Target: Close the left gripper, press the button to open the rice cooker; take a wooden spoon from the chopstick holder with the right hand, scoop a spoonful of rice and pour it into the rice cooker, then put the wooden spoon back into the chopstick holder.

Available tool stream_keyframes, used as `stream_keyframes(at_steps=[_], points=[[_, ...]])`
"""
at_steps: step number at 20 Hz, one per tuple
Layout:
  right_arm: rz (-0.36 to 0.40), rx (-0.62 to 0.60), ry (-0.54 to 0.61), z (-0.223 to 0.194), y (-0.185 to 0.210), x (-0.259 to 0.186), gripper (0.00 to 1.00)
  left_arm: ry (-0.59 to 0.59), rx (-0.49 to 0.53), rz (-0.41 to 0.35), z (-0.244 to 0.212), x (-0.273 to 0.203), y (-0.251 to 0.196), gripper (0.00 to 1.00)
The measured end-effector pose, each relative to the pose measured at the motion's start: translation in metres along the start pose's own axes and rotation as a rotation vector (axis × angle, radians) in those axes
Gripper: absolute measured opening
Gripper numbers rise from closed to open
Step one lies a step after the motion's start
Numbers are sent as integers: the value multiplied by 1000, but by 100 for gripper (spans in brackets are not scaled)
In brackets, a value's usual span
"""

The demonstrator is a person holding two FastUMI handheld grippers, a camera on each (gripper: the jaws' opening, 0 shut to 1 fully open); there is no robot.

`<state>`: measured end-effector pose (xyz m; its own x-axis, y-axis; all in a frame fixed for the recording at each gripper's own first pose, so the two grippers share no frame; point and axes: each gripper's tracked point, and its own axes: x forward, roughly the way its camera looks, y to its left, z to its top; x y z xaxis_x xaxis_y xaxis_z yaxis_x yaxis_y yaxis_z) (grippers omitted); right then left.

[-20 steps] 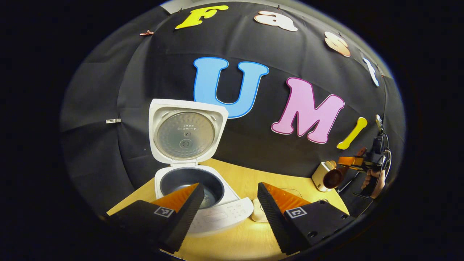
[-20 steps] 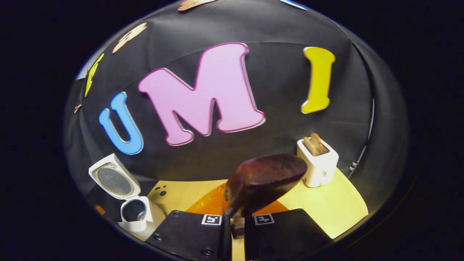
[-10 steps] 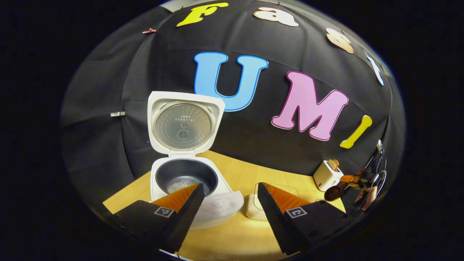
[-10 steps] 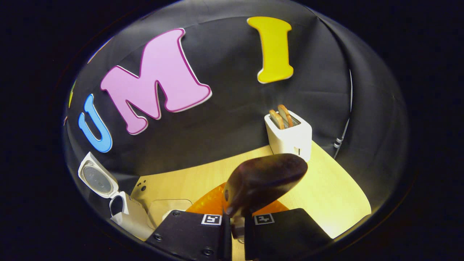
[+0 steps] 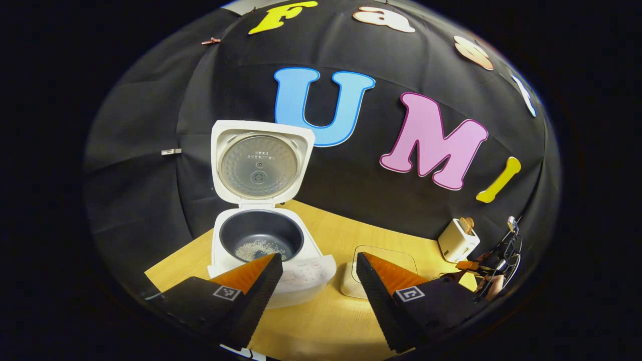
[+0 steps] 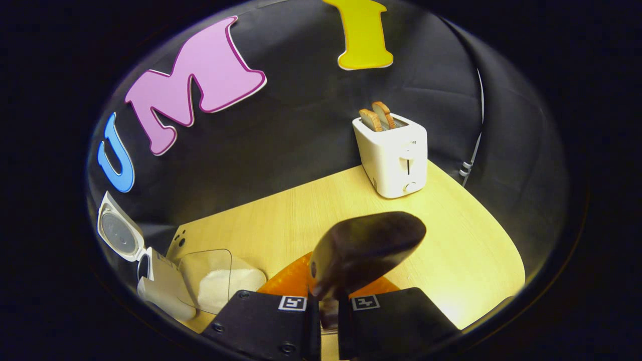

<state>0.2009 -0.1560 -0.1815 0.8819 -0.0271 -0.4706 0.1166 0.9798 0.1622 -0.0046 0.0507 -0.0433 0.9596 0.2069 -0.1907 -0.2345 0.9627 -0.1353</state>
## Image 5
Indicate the white rice cooker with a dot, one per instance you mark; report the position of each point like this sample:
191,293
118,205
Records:
261,128

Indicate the toast slice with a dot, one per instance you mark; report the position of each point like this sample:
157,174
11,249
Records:
470,223
464,225

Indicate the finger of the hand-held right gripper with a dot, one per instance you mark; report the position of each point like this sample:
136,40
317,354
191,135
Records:
469,265

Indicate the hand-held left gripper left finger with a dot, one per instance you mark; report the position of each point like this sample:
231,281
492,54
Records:
256,301

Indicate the black backdrop cloth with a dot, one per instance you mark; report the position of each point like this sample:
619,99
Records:
150,100

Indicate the white rice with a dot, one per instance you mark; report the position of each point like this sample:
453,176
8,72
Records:
256,248

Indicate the white toaster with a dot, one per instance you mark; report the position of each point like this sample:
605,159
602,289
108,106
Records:
454,245

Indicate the red cloth clip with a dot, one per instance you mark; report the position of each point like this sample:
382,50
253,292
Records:
211,41

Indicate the clear plastic container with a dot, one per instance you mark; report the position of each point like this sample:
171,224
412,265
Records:
386,253

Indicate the white cloth clip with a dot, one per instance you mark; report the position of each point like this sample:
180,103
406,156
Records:
171,151

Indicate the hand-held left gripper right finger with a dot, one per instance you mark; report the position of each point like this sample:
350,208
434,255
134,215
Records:
378,301

